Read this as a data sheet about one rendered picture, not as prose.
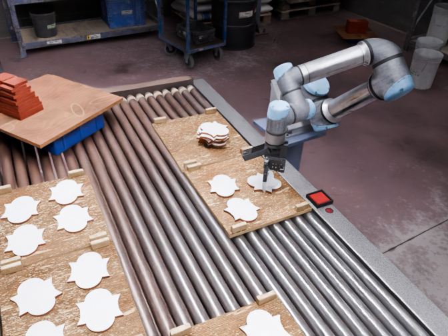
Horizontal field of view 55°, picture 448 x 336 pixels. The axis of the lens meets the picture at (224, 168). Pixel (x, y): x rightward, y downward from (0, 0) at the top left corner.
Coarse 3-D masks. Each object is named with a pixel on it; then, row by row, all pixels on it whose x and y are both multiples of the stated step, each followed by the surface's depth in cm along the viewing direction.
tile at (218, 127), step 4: (204, 124) 195; (208, 124) 195; (212, 124) 195; (216, 124) 195; (220, 124) 195; (200, 128) 193; (204, 128) 192; (208, 128) 192; (212, 128) 192; (216, 128) 192; (220, 128) 192; (224, 128) 192; (204, 132) 189; (208, 132) 189; (212, 132) 189; (216, 132) 189; (220, 132) 190; (224, 132) 190; (228, 132) 190; (212, 136) 188; (216, 136) 188; (220, 136) 188; (224, 136) 189
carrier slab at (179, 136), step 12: (180, 120) 213; (192, 120) 213; (204, 120) 214; (216, 120) 214; (156, 132) 204; (168, 132) 203; (180, 132) 204; (192, 132) 204; (168, 144) 195; (180, 144) 195; (192, 144) 196; (204, 144) 196; (228, 144) 197; (240, 144) 197; (180, 156) 188; (192, 156) 188; (204, 156) 188; (216, 156) 189; (228, 156) 189; (240, 156) 190; (180, 168) 181
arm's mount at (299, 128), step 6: (276, 84) 214; (276, 90) 214; (276, 96) 214; (270, 102) 221; (306, 120) 217; (288, 126) 212; (294, 126) 214; (300, 126) 215; (306, 126) 218; (288, 132) 216; (294, 132) 216; (300, 132) 218; (306, 132) 220
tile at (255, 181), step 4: (252, 176) 176; (256, 176) 176; (260, 176) 176; (248, 180) 174; (252, 180) 174; (256, 180) 174; (260, 180) 174; (248, 184) 172; (252, 184) 172; (256, 184) 172; (260, 184) 172; (280, 184) 172; (256, 188) 170; (260, 188) 170; (268, 188) 170; (272, 188) 170; (276, 188) 170; (268, 192) 169
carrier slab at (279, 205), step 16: (240, 160) 187; (256, 160) 187; (192, 176) 176; (208, 176) 177; (240, 176) 177; (208, 192) 168; (240, 192) 169; (256, 192) 169; (272, 192) 170; (288, 192) 170; (224, 208) 161; (272, 208) 162; (288, 208) 162; (224, 224) 154; (256, 224) 155
